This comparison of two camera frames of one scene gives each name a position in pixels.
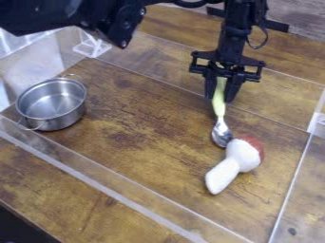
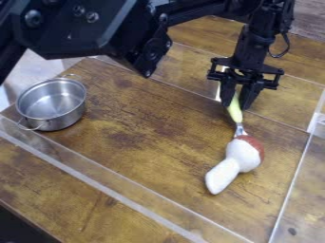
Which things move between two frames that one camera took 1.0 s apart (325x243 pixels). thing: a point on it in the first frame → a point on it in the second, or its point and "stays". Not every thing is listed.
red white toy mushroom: (245, 156) stays
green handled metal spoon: (221, 134) → (235, 109)
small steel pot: (51, 103) stays
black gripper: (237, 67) → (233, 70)
